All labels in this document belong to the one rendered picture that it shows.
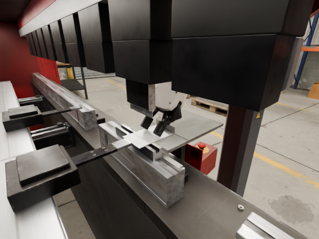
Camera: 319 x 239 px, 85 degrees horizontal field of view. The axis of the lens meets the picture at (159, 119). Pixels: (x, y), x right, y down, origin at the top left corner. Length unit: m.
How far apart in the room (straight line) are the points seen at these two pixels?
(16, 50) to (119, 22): 2.15
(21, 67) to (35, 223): 2.25
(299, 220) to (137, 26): 1.80
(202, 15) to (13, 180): 0.41
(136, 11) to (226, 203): 0.48
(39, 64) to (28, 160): 2.15
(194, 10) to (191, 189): 0.43
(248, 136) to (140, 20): 0.92
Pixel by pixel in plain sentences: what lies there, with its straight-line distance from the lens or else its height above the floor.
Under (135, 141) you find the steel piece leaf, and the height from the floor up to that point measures 1.00.
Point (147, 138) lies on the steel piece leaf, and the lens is 0.50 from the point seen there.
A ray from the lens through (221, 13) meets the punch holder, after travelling 0.25.
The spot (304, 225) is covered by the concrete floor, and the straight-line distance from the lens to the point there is 1.88.
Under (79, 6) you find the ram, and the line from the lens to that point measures 0.63.
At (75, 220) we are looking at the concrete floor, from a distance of 1.69.
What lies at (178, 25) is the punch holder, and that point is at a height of 1.27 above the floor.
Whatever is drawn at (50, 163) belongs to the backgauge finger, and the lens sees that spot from 0.41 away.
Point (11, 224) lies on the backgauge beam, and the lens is 0.40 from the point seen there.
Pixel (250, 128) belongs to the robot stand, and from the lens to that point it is 1.11.
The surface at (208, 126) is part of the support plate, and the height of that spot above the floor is 1.00.
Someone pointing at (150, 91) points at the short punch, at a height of 1.15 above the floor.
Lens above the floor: 1.24
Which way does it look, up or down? 23 degrees down
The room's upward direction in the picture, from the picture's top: straight up
